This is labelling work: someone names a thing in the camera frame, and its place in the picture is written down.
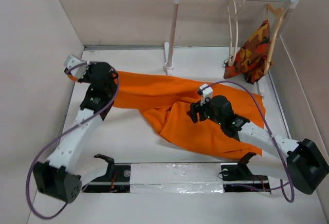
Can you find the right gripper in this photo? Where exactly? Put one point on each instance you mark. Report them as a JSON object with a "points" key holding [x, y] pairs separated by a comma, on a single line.
{"points": [[196, 108]]}

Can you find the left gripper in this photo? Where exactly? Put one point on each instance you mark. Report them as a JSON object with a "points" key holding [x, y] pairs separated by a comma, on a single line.
{"points": [[84, 78]]}

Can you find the orange trousers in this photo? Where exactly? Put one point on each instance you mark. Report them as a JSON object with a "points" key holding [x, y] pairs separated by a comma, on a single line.
{"points": [[164, 102]]}

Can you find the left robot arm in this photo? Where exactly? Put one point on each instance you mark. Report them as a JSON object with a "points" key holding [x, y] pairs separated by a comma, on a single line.
{"points": [[59, 176]]}

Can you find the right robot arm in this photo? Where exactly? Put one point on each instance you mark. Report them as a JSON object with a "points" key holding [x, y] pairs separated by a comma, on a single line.
{"points": [[299, 162]]}

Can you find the empty wooden hanger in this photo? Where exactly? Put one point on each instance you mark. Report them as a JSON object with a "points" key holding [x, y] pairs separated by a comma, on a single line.
{"points": [[233, 12]]}

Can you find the wooden hanger with garment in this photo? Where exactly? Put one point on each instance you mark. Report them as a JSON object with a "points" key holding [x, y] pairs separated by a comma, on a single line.
{"points": [[279, 15]]}

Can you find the orange camouflage garment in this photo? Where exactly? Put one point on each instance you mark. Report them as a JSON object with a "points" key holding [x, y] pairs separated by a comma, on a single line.
{"points": [[250, 59]]}

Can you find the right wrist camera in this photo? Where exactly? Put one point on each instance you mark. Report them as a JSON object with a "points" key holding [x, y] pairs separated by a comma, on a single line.
{"points": [[206, 93]]}

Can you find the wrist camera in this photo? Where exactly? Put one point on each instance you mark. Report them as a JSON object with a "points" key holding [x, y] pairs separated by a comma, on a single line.
{"points": [[74, 67], [206, 93]]}

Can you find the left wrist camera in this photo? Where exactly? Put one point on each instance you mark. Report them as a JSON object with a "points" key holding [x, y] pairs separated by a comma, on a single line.
{"points": [[74, 67]]}

